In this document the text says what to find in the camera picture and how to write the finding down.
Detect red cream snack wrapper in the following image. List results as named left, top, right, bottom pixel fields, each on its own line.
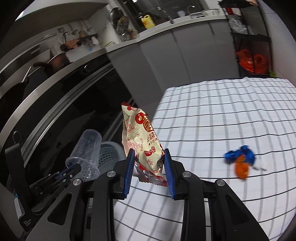
left=121, top=102, right=167, bottom=186

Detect grey perforated trash basket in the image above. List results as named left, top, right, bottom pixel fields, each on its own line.
left=98, top=141, right=126, bottom=172

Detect grey kitchen cabinets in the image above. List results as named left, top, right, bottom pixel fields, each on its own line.
left=106, top=16, right=239, bottom=115

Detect white grid tablecloth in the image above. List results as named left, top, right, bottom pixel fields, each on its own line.
left=113, top=76, right=296, bottom=241

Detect black oven front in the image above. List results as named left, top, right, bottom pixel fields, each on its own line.
left=1, top=54, right=136, bottom=191

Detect red plastic bag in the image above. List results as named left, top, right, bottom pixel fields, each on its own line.
left=236, top=49, right=269, bottom=75

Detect yellow detergent bottle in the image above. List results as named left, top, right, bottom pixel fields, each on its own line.
left=140, top=15, right=156, bottom=29

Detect sink faucet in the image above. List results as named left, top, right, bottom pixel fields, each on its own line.
left=157, top=6, right=174, bottom=24

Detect white mug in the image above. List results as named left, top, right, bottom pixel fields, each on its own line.
left=177, top=11, right=186, bottom=18

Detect black shelf cart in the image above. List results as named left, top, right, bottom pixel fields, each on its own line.
left=218, top=1, right=274, bottom=78

